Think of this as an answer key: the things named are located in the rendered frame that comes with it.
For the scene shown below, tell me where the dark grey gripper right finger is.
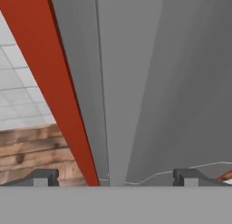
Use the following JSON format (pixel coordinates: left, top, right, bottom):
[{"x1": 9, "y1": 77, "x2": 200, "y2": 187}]
[{"x1": 172, "y1": 168, "x2": 232, "y2": 187}]

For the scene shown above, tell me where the red and white cupboard corner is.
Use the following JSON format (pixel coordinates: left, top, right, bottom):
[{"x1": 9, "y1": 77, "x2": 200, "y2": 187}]
[{"x1": 216, "y1": 169, "x2": 232, "y2": 186}]

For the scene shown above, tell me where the grey fridge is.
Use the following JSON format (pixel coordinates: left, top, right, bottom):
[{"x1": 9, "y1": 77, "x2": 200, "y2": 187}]
[{"x1": 47, "y1": 0, "x2": 232, "y2": 187}]

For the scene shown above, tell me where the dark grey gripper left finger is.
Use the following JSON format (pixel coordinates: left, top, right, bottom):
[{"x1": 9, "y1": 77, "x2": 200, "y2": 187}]
[{"x1": 0, "y1": 168, "x2": 60, "y2": 187}]

